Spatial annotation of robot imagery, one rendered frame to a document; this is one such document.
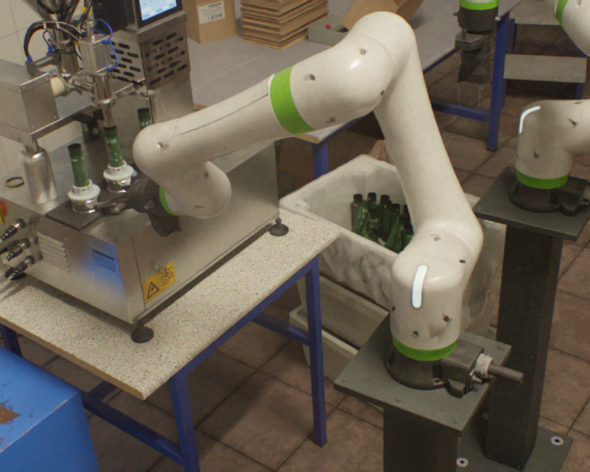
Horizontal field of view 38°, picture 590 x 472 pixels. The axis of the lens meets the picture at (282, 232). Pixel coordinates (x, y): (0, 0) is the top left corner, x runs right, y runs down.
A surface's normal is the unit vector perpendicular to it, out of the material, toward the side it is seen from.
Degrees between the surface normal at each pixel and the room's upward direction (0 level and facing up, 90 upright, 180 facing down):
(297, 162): 65
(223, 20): 90
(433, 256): 5
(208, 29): 90
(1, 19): 90
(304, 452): 0
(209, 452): 0
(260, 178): 90
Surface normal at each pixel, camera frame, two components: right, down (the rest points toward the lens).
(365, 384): -0.06, -0.84
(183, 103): 0.80, 0.29
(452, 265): 0.25, -0.73
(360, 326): -0.70, 0.51
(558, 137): 0.06, 0.52
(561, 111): -0.01, -0.67
